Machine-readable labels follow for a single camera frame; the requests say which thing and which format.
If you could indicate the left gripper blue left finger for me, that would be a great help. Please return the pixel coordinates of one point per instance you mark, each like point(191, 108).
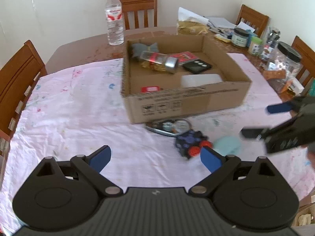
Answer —
point(89, 167)

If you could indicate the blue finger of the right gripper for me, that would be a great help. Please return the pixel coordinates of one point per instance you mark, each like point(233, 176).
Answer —
point(282, 108)
point(262, 133)

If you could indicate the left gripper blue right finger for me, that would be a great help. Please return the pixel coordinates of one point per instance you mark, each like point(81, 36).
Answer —
point(221, 169)

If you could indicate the light blue round object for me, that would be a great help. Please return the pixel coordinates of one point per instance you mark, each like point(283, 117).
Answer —
point(227, 145)

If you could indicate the black toy car red wheels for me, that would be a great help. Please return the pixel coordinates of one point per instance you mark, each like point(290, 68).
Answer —
point(190, 143)

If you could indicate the correction tape dispenser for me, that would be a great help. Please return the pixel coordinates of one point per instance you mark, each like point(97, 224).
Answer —
point(169, 127)

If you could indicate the spice jar silver lid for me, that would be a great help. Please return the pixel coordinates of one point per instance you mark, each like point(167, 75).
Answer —
point(158, 62)

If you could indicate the large black lid jar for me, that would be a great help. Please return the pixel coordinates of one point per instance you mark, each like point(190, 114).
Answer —
point(283, 65)

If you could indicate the pink floral tablecloth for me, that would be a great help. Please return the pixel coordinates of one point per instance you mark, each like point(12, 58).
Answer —
point(77, 110)

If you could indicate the red label small jar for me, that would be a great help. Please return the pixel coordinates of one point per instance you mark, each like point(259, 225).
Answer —
point(265, 53)

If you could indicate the wooden chair far right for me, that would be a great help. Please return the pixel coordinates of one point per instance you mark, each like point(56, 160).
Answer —
point(306, 73)

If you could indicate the wooden chair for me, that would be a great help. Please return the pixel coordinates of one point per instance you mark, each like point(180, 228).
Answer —
point(19, 76)
point(134, 6)
point(306, 73)

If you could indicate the green lid spice jar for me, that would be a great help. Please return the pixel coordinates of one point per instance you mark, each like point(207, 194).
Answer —
point(255, 45)

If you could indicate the pens in holder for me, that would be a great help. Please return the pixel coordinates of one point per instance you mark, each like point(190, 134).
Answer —
point(272, 34)

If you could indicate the black lid glass jar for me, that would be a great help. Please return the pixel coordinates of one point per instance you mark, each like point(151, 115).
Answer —
point(240, 37)

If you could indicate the red white small box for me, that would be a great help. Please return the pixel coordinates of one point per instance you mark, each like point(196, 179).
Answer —
point(150, 89)

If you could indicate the white plastic box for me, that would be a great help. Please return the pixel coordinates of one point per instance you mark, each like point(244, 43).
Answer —
point(200, 80)

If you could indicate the black remote device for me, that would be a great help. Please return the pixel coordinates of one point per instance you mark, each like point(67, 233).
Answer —
point(197, 66)

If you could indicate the wooden chair right corner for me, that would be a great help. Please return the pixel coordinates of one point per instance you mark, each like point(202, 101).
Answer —
point(256, 20)

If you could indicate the open cardboard box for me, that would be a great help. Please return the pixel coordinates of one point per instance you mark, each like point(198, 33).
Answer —
point(150, 95)

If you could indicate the pink card pack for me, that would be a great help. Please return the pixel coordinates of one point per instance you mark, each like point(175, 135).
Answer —
point(184, 57)

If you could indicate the stack of white papers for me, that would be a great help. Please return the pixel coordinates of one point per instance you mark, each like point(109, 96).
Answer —
point(224, 23)

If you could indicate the wooden chair left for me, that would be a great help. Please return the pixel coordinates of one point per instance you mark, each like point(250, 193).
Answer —
point(19, 76)

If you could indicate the grey plush toy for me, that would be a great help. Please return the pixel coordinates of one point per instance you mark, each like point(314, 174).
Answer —
point(138, 48)

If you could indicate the gold tissue pack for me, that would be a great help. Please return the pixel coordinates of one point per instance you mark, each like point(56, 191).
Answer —
point(190, 23)

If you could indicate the clear plastic water bottle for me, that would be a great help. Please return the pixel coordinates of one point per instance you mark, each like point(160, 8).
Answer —
point(113, 11)

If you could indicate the wooden chair far centre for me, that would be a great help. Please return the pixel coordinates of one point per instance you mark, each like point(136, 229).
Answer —
point(134, 6)

